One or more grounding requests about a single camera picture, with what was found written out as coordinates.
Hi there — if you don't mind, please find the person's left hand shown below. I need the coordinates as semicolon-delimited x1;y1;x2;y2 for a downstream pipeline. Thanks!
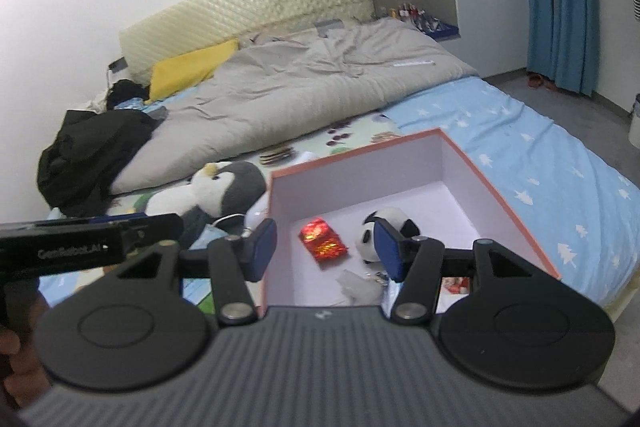
0;324;51;410

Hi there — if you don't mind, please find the blue tray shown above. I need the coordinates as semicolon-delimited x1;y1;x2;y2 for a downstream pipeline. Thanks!
425;24;461;42

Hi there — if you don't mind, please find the small panda plush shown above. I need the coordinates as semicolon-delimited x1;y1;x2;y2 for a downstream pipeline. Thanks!
356;206;423;265

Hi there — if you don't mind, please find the grey duvet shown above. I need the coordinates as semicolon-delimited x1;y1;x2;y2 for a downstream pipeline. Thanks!
109;18;478;195

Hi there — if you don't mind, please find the orange cardboard box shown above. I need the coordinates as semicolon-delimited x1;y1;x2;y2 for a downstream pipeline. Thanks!
260;128;562;313

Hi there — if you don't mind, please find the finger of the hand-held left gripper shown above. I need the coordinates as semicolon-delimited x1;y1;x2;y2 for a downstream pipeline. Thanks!
120;213;183;253

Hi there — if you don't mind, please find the small black cloth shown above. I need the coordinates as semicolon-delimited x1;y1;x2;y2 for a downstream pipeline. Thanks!
106;79;151;105

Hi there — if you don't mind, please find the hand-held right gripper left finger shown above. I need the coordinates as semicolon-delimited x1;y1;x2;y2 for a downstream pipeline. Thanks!
102;218;277;327

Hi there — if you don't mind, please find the row of small bottles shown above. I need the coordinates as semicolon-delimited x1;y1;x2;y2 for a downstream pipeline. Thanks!
382;2;443;32

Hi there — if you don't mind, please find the yellow pillow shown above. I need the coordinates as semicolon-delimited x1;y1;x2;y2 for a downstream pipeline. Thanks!
148;38;240;100

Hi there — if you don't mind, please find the blue curtain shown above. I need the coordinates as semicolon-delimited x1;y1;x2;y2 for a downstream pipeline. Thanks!
517;0;601;96

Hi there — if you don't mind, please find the light blue bed sheet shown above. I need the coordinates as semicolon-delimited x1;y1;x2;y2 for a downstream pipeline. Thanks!
37;77;640;308

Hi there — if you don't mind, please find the black jacket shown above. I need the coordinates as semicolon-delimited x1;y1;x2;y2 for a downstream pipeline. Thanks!
36;109;161;218

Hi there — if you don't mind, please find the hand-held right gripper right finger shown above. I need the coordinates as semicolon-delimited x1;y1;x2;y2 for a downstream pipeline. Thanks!
374;219;561;325

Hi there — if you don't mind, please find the cream padded headboard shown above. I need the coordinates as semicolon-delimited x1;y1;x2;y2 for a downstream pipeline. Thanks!
118;0;373;85

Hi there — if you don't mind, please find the shiny red packet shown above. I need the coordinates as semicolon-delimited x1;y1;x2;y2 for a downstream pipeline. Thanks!
298;217;349;264

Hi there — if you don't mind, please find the clear plastic wrapper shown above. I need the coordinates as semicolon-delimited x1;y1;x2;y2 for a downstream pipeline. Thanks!
336;269;386;306

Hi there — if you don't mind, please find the grey penguin plush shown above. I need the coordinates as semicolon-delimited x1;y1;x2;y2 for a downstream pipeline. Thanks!
145;161;268;253

